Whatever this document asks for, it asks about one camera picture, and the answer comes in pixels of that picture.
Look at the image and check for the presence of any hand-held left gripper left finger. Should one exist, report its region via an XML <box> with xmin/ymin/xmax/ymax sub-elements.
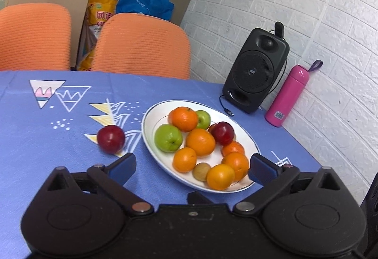
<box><xmin>40</xmin><ymin>153</ymin><xmax>154</xmax><ymax>216</ymax></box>

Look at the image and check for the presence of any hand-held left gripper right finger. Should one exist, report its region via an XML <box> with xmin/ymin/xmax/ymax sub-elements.
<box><xmin>233</xmin><ymin>153</ymin><xmax>347</xmax><ymax>216</ymax></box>

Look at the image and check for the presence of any white plate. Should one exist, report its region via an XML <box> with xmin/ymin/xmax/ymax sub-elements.
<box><xmin>142</xmin><ymin>100</ymin><xmax>262</xmax><ymax>193</ymax></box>

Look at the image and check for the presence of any large green apple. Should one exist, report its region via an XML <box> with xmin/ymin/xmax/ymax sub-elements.
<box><xmin>154</xmin><ymin>124</ymin><xmax>184</xmax><ymax>153</ymax></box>

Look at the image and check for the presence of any dark red apple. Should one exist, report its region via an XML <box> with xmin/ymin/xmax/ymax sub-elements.
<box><xmin>210</xmin><ymin>121</ymin><xmax>235</xmax><ymax>146</ymax></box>

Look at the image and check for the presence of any brown kiwi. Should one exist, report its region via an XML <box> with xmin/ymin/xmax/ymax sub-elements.
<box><xmin>193</xmin><ymin>162</ymin><xmax>211</xmax><ymax>182</ymax></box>

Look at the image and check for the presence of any small green apple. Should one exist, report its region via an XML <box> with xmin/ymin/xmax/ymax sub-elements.
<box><xmin>195</xmin><ymin>110</ymin><xmax>211</xmax><ymax>130</ymax></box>

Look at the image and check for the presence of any pink bottle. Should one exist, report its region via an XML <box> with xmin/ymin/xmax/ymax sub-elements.
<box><xmin>265</xmin><ymin>60</ymin><xmax>323</xmax><ymax>127</ymax></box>

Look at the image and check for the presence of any blue printed tablecloth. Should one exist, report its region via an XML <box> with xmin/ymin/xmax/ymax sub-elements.
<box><xmin>0</xmin><ymin>70</ymin><xmax>322</xmax><ymax>256</ymax></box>

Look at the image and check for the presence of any black speaker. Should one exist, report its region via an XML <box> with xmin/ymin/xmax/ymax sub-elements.
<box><xmin>222</xmin><ymin>28</ymin><xmax>290</xmax><ymax>114</ymax></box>

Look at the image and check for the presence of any orange chair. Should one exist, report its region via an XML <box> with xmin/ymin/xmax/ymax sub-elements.
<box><xmin>91</xmin><ymin>13</ymin><xmax>191</xmax><ymax>80</ymax></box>
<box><xmin>0</xmin><ymin>5</ymin><xmax>72</xmax><ymax>71</ymax></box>

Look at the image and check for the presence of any yellow sack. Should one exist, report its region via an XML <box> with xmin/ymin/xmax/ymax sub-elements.
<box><xmin>77</xmin><ymin>0</ymin><xmax>119</xmax><ymax>72</ymax></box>

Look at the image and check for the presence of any blue plastic bag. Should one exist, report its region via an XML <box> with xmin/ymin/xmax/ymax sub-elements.
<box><xmin>116</xmin><ymin>0</ymin><xmax>175</xmax><ymax>21</ymax></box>

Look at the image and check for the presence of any black USB cable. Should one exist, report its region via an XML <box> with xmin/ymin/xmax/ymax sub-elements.
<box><xmin>219</xmin><ymin>95</ymin><xmax>235</xmax><ymax>117</ymax></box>

